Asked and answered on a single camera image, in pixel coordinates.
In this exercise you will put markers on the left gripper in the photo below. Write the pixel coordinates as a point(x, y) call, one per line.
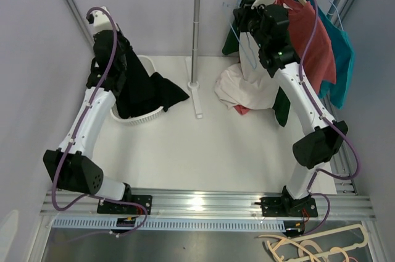
point(120, 36)

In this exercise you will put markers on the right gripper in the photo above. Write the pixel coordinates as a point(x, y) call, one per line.
point(242, 14)

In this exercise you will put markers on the black t shirt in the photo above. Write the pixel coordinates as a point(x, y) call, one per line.
point(142, 92)

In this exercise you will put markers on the green and white t shirt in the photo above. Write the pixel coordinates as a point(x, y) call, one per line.
point(246, 85)

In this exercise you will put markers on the red t shirt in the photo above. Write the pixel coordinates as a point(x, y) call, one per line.
point(250, 84)

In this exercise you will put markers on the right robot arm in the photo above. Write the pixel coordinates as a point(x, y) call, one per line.
point(323, 135)

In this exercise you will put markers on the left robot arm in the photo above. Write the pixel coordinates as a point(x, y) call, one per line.
point(71, 165)

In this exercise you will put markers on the teal t shirt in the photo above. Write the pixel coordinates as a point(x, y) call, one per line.
point(339, 52)

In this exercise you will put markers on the white plastic basket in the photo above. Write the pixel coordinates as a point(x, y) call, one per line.
point(145, 116)

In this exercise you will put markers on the pile of spare hangers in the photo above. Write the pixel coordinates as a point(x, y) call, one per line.
point(309, 250)

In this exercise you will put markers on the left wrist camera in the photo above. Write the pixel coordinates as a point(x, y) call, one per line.
point(99, 21)

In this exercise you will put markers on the slotted cable duct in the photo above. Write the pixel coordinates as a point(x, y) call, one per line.
point(260, 225)

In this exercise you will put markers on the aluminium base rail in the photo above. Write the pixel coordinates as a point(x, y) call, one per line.
point(214, 205)

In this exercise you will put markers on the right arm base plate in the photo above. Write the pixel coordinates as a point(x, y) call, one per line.
point(284, 206)

